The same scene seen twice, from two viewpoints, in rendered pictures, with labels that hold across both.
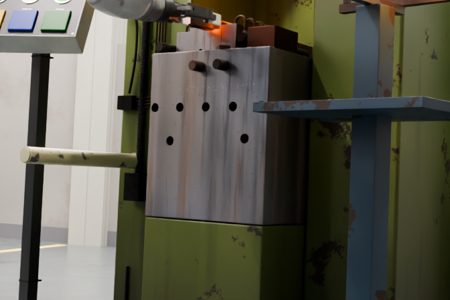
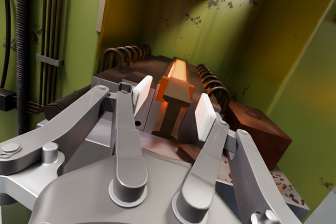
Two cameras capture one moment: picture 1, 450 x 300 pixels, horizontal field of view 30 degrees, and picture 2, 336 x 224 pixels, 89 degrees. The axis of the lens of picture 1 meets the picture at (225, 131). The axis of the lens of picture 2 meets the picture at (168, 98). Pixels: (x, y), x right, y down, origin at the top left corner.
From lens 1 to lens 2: 2.11 m
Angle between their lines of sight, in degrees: 42
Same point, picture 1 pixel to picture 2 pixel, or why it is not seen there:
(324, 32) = (284, 115)
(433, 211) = not seen: hidden behind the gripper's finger
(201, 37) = (144, 104)
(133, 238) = (20, 208)
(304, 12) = (191, 28)
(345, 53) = (296, 144)
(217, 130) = not seen: outside the picture
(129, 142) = (8, 135)
